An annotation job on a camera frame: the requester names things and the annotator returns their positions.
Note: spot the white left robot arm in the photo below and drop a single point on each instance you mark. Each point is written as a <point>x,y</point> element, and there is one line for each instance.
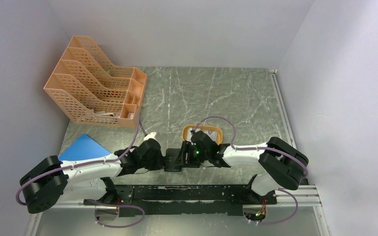
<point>79,177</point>

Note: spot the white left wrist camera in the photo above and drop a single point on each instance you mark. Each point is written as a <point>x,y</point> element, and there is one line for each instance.
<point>151,135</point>

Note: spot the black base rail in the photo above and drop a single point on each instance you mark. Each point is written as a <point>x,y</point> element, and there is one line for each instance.
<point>176,208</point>

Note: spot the orange oval tray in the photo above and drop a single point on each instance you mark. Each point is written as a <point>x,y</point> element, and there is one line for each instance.
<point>186,134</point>

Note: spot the black leather card holder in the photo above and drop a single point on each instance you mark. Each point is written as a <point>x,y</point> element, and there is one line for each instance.
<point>173,160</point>

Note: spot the blue folder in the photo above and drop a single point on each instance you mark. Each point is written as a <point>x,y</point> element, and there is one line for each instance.
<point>83,148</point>

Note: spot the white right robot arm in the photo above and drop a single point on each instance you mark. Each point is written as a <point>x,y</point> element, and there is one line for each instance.
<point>284,166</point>

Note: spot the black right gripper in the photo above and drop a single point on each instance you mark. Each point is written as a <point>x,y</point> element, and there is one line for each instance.
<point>187,147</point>

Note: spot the credit card in tray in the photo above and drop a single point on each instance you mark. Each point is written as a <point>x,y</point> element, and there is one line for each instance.
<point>212,134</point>

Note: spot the orange mesh file organizer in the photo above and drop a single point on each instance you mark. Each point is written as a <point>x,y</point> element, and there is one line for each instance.
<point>90,89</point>

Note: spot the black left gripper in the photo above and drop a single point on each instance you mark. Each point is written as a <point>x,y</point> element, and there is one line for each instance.
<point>159,163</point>

